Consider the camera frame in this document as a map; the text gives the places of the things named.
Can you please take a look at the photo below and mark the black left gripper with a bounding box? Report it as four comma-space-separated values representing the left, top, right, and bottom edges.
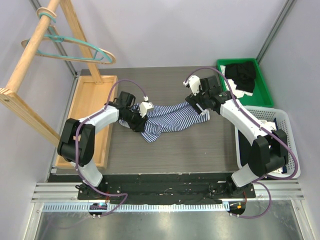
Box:
122, 107, 148, 133

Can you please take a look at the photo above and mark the blue white striped tank top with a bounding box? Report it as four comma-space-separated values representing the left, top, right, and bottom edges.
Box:
118, 101, 211, 144

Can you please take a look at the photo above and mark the green plastic tray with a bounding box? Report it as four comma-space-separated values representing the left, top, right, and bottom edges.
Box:
216, 58, 274, 108

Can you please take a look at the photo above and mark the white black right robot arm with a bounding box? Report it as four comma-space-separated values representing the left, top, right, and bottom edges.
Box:
184, 75, 289, 198

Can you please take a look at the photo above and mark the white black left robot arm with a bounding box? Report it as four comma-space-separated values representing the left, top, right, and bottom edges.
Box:
57, 91, 154, 200

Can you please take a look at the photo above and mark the wooden hanger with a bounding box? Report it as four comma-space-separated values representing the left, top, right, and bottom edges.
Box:
20, 37, 117, 65

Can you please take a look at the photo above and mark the black garment in tray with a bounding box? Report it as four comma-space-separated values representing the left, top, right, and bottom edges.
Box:
225, 61, 257, 94

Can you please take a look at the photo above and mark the white printed shirt in basket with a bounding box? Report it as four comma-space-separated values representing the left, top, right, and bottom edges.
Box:
260, 119, 279, 175

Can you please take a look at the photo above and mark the white perforated laundry basket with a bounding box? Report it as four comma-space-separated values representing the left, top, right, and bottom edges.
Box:
234, 105, 298, 179

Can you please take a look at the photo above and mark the wooden clothes rack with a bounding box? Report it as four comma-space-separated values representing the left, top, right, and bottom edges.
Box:
0, 0, 102, 163

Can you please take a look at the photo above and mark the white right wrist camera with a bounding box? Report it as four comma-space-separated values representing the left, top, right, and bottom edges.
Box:
183, 75, 201, 96

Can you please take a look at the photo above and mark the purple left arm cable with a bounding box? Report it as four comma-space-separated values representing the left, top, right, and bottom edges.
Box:
74, 78, 151, 217

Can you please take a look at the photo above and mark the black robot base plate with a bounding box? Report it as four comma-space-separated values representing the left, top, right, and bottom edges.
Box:
76, 173, 256, 205

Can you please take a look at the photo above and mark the white slotted cable duct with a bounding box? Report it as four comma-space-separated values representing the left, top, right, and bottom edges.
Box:
42, 201, 230, 213

